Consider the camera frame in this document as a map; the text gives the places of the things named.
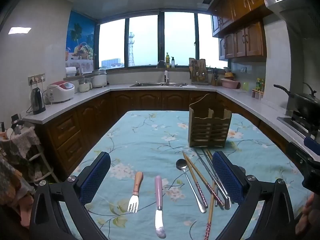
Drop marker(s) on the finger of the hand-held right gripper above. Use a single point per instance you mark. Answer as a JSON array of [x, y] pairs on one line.
[[297, 153], [312, 143]]

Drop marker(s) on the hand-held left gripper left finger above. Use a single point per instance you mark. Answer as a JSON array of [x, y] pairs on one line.
[[96, 177]]

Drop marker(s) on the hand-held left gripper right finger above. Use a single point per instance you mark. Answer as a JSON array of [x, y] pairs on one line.
[[226, 177]]

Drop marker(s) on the steel chopstick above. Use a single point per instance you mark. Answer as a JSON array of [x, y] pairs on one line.
[[207, 172], [208, 158]]

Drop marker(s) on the patterned wooden chopstick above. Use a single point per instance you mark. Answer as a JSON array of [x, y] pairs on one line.
[[209, 154], [192, 173], [202, 177], [211, 212]]

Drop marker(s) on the steel spoon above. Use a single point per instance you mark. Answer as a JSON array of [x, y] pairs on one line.
[[180, 164]]

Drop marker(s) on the wooden utensil holder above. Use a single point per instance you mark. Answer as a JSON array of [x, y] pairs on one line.
[[210, 130]]

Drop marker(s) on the person's right hand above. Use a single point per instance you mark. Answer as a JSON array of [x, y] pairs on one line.
[[310, 215]]

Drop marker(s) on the gas stove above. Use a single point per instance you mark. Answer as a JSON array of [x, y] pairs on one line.
[[297, 125]]

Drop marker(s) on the white metal rack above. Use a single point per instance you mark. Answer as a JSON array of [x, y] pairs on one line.
[[48, 167]]

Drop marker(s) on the spice jar rack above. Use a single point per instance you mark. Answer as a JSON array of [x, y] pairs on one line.
[[258, 90]]

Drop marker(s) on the grey kitchen countertop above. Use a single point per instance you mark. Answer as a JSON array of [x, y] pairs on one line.
[[82, 97]]

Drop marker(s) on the grey patterned cloth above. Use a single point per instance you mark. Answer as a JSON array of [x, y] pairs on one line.
[[22, 140]]

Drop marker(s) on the small white kitchen appliance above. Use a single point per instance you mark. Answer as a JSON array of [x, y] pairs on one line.
[[85, 85]]

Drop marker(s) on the white and red rice cooker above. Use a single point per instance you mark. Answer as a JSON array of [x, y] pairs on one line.
[[61, 91]]

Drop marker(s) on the wooden base cabinets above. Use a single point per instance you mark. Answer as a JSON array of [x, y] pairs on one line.
[[150, 101]]

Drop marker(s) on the pink plastic basin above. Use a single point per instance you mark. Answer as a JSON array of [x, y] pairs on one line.
[[230, 83]]

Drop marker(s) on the small black device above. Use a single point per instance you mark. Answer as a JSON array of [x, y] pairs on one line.
[[17, 123]]

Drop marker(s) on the steel electric kettle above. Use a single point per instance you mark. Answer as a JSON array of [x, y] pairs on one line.
[[37, 101]]

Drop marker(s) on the large white cooker pot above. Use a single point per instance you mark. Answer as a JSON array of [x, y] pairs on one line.
[[99, 78]]

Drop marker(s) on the yellow bowl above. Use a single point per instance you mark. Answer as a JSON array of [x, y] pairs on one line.
[[228, 75]]

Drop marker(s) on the paper towel roll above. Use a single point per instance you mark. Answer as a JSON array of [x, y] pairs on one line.
[[70, 72]]

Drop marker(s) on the wooden knife block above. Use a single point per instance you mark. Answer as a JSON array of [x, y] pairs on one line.
[[198, 71]]

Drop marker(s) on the steel kitchen sink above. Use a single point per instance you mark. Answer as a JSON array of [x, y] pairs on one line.
[[155, 84]]

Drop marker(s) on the curved sink faucet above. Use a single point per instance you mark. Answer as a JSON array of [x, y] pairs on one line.
[[166, 76]]

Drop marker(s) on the wooden upper cabinets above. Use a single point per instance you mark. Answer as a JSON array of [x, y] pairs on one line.
[[245, 40]]

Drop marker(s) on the dark pump soap bottle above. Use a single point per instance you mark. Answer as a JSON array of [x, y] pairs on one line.
[[173, 63]]

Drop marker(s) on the yellow detergent bottle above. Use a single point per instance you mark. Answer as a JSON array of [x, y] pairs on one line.
[[167, 61]]

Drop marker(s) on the range hood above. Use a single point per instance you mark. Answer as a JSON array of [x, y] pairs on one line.
[[292, 7]]

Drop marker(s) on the large kitchen window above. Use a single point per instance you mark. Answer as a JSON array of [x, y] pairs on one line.
[[142, 40]]

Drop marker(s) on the white wall outlet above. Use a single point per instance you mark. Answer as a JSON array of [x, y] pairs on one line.
[[243, 69]]

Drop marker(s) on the wall socket strip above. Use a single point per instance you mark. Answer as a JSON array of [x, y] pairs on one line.
[[36, 78]]

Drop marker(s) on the fruit and palm wall poster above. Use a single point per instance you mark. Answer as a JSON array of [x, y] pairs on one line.
[[80, 37]]

